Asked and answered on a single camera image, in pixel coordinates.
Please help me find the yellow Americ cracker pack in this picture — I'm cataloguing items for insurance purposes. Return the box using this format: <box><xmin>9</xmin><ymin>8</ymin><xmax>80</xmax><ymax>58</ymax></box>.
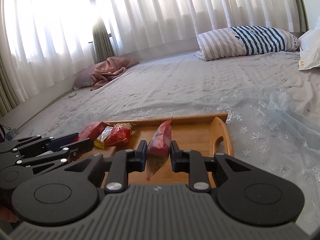
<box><xmin>94</xmin><ymin>126</ymin><xmax>113</xmax><ymax>150</ymax></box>

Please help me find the red pillow snack bag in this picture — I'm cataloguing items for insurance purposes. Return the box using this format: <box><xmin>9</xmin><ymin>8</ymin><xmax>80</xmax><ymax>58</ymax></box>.
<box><xmin>104</xmin><ymin>123</ymin><xmax>135</xmax><ymax>147</ymax></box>

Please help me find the red white small snack packet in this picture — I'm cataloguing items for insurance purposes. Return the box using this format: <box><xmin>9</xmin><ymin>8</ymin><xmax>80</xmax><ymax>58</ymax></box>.
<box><xmin>146</xmin><ymin>119</ymin><xmax>172</xmax><ymax>181</ymax></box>

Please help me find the red foil snack bar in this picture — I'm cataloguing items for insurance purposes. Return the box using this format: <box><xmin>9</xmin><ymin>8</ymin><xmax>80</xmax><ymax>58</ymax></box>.
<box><xmin>73</xmin><ymin>121</ymin><xmax>107</xmax><ymax>142</ymax></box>

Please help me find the person left hand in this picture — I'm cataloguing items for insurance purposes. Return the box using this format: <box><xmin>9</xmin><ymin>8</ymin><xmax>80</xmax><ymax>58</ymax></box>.
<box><xmin>0</xmin><ymin>206</ymin><xmax>18</xmax><ymax>223</ymax></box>

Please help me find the wooden serving tray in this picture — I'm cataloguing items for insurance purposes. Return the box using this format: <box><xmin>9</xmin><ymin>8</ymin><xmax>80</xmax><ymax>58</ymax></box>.
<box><xmin>80</xmin><ymin>112</ymin><xmax>235</xmax><ymax>189</ymax></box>

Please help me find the small trinket on bed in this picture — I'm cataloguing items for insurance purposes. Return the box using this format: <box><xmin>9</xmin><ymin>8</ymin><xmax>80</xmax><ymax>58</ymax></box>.
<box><xmin>68</xmin><ymin>92</ymin><xmax>76</xmax><ymax>98</ymax></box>

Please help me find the purple pillow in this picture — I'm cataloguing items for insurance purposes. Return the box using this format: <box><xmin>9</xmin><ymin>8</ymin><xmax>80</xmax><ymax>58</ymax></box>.
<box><xmin>73</xmin><ymin>64</ymin><xmax>98</xmax><ymax>88</ymax></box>

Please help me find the pink crumpled blanket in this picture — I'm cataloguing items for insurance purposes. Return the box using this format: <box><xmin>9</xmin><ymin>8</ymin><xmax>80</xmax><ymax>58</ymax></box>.
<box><xmin>91</xmin><ymin>56</ymin><xmax>139</xmax><ymax>90</ymax></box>

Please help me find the light blue lace bedspread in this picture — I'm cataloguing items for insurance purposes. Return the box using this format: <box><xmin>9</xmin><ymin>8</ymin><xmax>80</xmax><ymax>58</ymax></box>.
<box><xmin>18</xmin><ymin>52</ymin><xmax>319</xmax><ymax>233</ymax></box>

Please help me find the green drape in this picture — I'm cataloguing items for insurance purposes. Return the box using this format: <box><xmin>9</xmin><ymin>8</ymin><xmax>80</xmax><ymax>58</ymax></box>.
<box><xmin>89</xmin><ymin>0</ymin><xmax>115</xmax><ymax>63</ymax></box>

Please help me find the white sheer curtain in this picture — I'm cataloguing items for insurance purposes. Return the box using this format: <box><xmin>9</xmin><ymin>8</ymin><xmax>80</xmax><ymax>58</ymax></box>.
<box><xmin>1</xmin><ymin>0</ymin><xmax>304</xmax><ymax>103</ymax></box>

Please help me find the striped pillow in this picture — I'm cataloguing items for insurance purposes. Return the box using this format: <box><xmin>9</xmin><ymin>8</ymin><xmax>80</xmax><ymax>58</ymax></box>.
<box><xmin>195</xmin><ymin>25</ymin><xmax>299</xmax><ymax>61</ymax></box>

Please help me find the white plastic bag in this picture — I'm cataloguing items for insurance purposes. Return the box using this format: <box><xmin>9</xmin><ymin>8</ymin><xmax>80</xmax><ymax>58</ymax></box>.
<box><xmin>299</xmin><ymin>17</ymin><xmax>320</xmax><ymax>70</ymax></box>

